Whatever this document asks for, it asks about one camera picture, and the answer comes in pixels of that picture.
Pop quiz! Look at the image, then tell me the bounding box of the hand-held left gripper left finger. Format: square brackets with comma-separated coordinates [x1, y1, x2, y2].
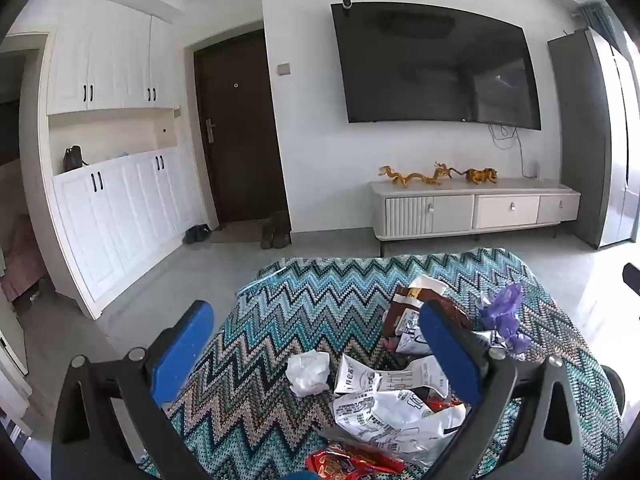
[50, 300, 216, 480]

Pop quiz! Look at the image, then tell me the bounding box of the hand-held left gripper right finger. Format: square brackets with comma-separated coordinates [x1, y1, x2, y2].
[419, 300, 601, 480]

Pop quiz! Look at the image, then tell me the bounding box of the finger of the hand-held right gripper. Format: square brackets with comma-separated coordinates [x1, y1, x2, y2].
[621, 262, 640, 321]

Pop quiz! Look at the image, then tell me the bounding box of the brown snack wrapper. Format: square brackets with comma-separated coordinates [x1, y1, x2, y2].
[382, 286, 472, 342]

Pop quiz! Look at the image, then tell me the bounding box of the white printed plastic bag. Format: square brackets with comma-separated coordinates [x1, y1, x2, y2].
[332, 390, 468, 455]

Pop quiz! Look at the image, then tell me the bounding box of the small black-and-white printed wrapper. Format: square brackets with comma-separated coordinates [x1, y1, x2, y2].
[396, 324, 432, 357]

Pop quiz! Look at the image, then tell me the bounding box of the purple plastic bag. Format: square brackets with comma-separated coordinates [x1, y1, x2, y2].
[477, 282, 532, 357]

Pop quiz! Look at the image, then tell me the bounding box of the crumpled white printed paper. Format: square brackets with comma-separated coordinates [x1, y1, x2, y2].
[333, 353, 451, 397]

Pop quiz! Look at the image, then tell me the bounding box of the crumpled white tissue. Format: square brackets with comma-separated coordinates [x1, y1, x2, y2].
[286, 350, 331, 397]

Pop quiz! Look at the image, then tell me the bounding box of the zigzag knitted blanket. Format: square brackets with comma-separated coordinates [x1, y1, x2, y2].
[137, 247, 626, 480]

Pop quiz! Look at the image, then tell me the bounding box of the white base cabinet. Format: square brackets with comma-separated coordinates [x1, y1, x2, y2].
[52, 142, 211, 319]

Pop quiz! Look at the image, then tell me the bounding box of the red snack wrapper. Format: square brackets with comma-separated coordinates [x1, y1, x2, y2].
[306, 442, 406, 479]

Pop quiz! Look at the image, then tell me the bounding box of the white television stand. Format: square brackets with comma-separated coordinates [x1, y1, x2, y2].
[369, 177, 582, 258]

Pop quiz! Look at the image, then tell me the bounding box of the grey refrigerator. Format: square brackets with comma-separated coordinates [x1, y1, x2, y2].
[547, 27, 640, 250]

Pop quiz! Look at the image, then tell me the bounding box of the golden dragon figurine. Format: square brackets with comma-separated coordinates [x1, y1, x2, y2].
[378, 162, 464, 187]

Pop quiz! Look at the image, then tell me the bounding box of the golden tiger figurine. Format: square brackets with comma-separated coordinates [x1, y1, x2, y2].
[462, 167, 501, 186]

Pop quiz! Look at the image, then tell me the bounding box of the pink cloth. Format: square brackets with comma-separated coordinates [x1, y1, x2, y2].
[0, 210, 47, 306]

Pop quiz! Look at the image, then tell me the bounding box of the dark handbag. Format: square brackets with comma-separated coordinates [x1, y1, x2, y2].
[63, 145, 91, 173]

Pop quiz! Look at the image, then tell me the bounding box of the dark brown door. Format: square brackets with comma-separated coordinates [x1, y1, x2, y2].
[193, 29, 290, 226]

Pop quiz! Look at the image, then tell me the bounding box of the teal curtain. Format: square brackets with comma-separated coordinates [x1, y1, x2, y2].
[577, 2, 622, 56]

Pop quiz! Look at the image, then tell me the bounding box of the black television cable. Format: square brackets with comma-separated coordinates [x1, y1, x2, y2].
[487, 122, 532, 179]

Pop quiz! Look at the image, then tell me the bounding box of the wall-mounted black television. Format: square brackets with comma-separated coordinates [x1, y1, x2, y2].
[331, 1, 542, 131]

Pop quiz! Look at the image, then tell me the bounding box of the white wall cabinet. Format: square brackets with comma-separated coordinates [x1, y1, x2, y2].
[47, 0, 181, 116]

